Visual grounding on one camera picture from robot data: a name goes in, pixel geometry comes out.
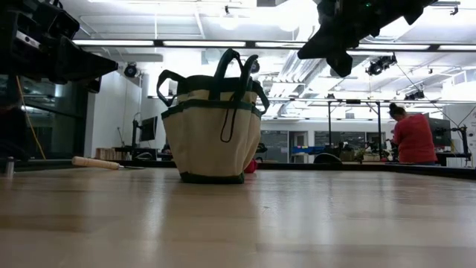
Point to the wooden crate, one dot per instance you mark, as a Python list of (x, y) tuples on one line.
[(109, 153)]

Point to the small metal post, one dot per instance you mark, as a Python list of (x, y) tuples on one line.
[(9, 167)]

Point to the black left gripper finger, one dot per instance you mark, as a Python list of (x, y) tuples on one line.
[(82, 65), (94, 85)]

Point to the black ceiling camera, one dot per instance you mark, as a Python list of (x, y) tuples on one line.
[(130, 70), (255, 67)]

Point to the black gantry frame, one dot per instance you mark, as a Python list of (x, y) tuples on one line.
[(329, 126)]

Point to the person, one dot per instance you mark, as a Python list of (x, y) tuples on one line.
[(414, 139)]

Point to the black ceiling spotlight cluster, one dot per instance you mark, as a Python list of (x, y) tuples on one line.
[(379, 66), (414, 95)]

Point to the red gardening glove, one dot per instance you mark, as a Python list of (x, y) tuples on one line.
[(251, 166)]

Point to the cream gardening bag green trim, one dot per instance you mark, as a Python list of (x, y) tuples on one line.
[(208, 141)]

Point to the black chair back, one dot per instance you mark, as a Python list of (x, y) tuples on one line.
[(327, 159)]

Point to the black monitor on arm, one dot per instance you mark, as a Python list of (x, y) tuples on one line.
[(440, 132), (148, 129)]

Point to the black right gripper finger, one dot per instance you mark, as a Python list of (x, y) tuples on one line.
[(327, 46), (343, 63)]

